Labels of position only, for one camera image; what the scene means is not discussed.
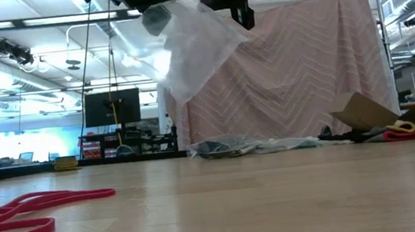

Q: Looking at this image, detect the small cardboard box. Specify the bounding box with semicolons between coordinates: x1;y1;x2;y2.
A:
327;85;415;135

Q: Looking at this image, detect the round ceiling fixture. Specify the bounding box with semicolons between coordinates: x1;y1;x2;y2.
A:
65;58;84;72

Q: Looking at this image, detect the black monitor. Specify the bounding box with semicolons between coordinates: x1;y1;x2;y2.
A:
81;87;143;129

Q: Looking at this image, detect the cluttered black workbench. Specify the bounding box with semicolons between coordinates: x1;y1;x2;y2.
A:
77;118;179;162

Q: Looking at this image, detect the grey round base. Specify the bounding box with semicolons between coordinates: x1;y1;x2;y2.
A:
114;143;135;160

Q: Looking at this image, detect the black ceiling-mounted device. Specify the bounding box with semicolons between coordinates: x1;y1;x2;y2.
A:
402;14;415;29
0;34;36;69

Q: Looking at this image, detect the dark grey loop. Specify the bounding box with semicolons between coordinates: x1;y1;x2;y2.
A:
318;118;392;147

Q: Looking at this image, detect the small blue screen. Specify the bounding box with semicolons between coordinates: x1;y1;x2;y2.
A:
18;151;36;164

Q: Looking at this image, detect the red loop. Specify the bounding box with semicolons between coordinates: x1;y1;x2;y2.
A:
381;128;415;143

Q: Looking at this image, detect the yellow loop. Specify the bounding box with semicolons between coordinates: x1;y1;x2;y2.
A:
387;119;415;136

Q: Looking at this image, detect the black hanging cable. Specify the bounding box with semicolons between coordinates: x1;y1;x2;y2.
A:
65;0;110;155

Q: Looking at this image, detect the yellow hanging cable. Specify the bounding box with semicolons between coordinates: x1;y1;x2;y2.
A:
110;99;125;147

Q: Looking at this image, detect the metal rack frame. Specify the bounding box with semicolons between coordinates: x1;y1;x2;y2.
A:
357;0;402;115

